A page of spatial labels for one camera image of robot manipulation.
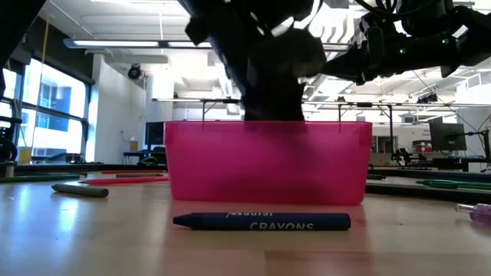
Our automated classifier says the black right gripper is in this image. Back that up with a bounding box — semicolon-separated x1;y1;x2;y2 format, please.
320;12;460;87

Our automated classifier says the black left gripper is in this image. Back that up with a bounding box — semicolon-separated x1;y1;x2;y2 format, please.
176;0;335;123

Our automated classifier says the pink-red plastic bin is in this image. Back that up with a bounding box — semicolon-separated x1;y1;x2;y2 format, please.
163;120;373;206

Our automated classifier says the pink pencil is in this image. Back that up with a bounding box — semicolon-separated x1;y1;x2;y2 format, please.
78;176;170;186

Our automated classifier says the pinkish purple pen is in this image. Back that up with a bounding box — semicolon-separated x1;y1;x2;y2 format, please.
454;202;491;225

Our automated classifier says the grey crayon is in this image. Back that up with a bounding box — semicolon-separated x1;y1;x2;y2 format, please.
51;183;110;199

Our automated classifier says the green pencil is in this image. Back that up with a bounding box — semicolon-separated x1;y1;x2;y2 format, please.
0;173;82;184

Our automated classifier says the black monitor on arm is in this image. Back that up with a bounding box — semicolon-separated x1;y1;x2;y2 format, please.
428;121;468;152

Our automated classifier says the black overhead rig bar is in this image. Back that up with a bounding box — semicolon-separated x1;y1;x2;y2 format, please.
152;97;491;154

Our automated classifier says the dark blue crayon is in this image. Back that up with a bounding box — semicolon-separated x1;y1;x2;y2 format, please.
172;212;352;232

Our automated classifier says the black computer monitor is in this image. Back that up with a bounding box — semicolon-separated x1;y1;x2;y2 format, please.
144;121;166;146

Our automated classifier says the green pen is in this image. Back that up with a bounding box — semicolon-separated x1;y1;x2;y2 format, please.
416;179;491;191

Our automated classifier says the long ceiling light strip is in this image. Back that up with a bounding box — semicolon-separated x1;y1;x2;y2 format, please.
63;37;353;53

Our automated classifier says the large office window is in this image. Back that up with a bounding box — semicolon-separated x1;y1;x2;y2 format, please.
0;57;91;164

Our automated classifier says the yellow container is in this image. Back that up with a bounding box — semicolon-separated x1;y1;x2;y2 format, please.
18;146;33;165

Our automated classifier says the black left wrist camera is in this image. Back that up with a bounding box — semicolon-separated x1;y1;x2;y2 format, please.
251;28;328;80

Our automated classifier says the black ceiling dome camera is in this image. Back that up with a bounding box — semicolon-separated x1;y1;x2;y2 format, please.
127;64;143;81

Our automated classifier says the black aluminium table frame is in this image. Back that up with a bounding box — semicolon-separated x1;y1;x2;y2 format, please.
0;163;491;184

